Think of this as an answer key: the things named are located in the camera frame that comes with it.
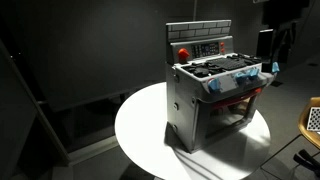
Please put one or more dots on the grey metal frame beam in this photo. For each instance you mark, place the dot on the grey metal frame beam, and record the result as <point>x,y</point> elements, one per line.
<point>50,130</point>

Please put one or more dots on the tan wooden chair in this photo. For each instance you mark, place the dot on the tan wooden chair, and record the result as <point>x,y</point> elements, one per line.
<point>305,123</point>

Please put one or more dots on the grey toy stove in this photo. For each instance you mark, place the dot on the grey toy stove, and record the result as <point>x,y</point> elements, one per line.
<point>181,110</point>

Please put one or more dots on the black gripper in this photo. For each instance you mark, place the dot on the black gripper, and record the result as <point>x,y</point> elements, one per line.
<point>281,25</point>

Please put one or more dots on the black burner grate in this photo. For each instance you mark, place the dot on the black burner grate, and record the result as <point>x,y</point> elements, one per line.
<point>220,65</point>

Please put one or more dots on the small orange button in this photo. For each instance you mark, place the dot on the small orange button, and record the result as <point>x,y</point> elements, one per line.
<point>223,50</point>
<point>222,44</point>

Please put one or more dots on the orange round knob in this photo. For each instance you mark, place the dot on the orange round knob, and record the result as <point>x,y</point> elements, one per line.
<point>183,54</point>

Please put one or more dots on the round white table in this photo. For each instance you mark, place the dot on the round white table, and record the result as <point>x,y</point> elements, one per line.
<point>143,130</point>

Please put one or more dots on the black keypad display panel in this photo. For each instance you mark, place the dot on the black keypad display panel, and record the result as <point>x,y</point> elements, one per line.
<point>205,49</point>

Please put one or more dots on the black floor stand base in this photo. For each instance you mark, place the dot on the black floor stand base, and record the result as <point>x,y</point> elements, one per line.
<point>306,159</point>

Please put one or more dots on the black white checkerboard board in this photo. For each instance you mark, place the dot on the black white checkerboard board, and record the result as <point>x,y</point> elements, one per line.
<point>314,119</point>

